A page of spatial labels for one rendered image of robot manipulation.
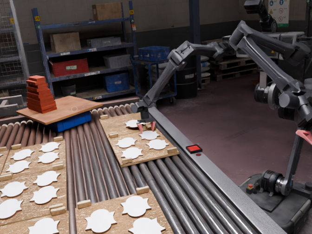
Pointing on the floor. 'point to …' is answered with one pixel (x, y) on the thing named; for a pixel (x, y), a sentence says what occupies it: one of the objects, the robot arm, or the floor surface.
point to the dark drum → (185, 80)
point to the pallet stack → (229, 65)
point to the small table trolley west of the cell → (151, 80)
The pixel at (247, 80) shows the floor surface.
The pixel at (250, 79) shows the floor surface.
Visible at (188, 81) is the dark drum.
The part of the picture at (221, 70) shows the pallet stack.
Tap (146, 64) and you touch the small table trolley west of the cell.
